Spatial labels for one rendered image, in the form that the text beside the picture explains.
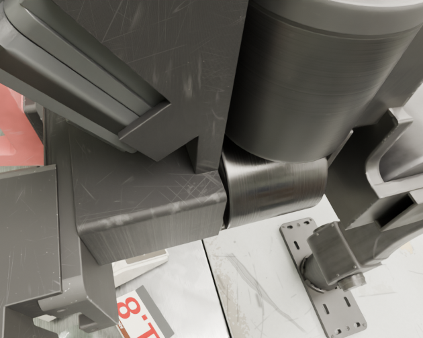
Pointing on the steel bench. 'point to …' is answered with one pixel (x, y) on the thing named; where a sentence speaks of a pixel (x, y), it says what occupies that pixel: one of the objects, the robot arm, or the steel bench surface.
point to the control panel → (145, 257)
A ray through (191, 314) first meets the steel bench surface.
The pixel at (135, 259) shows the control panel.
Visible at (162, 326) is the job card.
